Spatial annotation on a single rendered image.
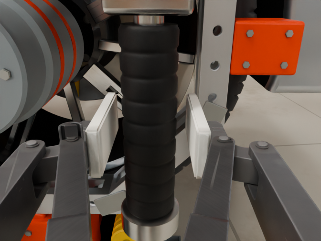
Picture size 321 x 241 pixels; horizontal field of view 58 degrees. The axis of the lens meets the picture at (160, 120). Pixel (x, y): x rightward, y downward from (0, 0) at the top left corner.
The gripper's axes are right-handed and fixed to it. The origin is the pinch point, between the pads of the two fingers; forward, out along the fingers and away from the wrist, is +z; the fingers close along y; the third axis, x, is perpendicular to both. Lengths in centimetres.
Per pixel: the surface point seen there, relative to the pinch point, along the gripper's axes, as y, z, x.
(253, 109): 86, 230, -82
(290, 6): 23.1, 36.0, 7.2
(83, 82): -17, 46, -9
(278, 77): 23.0, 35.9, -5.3
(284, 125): 99, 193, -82
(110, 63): -10.5, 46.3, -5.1
